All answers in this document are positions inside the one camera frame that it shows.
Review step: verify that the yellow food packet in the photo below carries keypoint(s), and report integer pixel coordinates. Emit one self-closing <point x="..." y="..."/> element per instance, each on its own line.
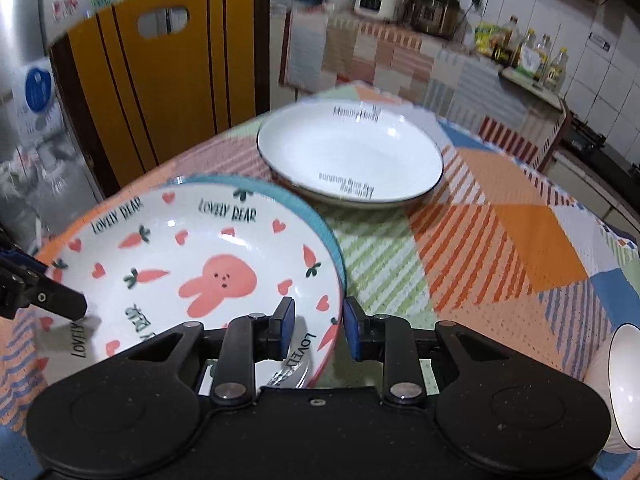
<point x="486" y="39"/>

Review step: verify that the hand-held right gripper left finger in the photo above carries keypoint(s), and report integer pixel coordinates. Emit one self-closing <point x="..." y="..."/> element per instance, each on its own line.
<point x="284" y="322"/>

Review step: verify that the orange wooden chair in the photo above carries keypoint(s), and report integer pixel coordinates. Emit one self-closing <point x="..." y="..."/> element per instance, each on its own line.
<point x="165" y="95"/>

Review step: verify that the gas stove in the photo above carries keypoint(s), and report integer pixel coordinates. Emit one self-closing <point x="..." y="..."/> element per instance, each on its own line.
<point x="595" y="150"/>

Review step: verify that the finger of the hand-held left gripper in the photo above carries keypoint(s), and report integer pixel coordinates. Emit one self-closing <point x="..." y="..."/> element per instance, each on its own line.
<point x="55" y="296"/>

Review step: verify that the clear oil bottle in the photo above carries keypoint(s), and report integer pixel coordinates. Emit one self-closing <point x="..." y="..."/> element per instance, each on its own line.
<point x="542" y="60"/>
<point x="529" y="55"/>

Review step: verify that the white rabbit print plate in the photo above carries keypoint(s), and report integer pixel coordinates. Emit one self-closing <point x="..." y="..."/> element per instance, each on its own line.
<point x="200" y="260"/>

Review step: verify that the white bowl black rim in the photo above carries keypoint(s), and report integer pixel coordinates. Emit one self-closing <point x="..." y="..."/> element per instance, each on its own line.
<point x="622" y="385"/>

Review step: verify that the teal rimmed plate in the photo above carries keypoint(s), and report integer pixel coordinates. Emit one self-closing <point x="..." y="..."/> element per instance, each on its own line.
<point x="305" y="210"/>

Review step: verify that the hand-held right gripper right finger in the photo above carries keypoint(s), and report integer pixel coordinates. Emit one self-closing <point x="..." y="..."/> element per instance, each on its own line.
<point x="352" y="332"/>

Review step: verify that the patchwork counter cloth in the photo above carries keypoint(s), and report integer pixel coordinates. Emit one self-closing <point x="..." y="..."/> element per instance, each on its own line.
<point x="380" y="60"/>

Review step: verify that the silver refrigerator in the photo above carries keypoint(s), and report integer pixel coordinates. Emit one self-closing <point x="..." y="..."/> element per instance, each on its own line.
<point x="40" y="125"/>

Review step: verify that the dark oil bottle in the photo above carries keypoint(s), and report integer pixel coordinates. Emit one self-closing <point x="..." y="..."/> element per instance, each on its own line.
<point x="509" y="42"/>

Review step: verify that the yellow oil bottle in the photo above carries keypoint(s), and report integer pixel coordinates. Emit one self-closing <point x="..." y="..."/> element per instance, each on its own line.
<point x="556" y="72"/>

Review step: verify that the dark pressure cooker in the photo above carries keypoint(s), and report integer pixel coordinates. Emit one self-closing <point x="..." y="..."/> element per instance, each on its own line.
<point x="434" y="12"/>

